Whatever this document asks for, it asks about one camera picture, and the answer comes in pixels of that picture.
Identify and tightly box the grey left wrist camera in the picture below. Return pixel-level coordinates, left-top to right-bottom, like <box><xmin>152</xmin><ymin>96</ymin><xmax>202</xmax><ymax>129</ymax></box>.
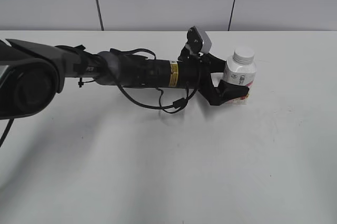
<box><xmin>186</xmin><ymin>26</ymin><xmax>212</xmax><ymax>54</ymax></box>

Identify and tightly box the white strawberry yogurt bottle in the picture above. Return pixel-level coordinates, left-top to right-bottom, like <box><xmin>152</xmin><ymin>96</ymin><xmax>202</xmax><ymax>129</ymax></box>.
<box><xmin>223</xmin><ymin>55</ymin><xmax>257</xmax><ymax>88</ymax></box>

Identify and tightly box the white screw cap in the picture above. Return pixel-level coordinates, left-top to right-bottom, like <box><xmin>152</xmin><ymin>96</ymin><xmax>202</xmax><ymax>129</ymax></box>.
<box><xmin>233</xmin><ymin>46</ymin><xmax>255</xmax><ymax>65</ymax></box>

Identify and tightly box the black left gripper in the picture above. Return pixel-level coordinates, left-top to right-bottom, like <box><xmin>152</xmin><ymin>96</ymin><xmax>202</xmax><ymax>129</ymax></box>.
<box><xmin>199</xmin><ymin>54</ymin><xmax>250</xmax><ymax>106</ymax></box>

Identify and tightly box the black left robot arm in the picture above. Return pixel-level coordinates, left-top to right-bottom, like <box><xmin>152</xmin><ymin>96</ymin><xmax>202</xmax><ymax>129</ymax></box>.
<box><xmin>1</xmin><ymin>39</ymin><xmax>250</xmax><ymax>120</ymax></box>

